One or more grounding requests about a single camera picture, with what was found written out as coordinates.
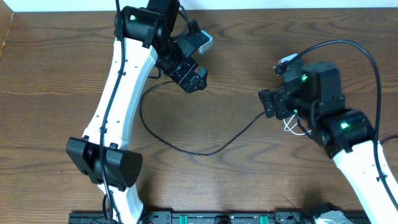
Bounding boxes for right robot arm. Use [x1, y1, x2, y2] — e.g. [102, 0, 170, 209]
[258, 60, 397, 223]

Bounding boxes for black USB cable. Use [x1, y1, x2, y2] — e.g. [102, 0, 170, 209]
[139, 80, 267, 157]

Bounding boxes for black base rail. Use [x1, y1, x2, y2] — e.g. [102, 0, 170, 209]
[68, 202, 371, 224]

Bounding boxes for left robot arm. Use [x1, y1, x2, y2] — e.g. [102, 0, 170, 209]
[66, 0, 213, 223]

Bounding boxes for white cable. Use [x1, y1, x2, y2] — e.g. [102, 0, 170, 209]
[282, 114, 312, 136]

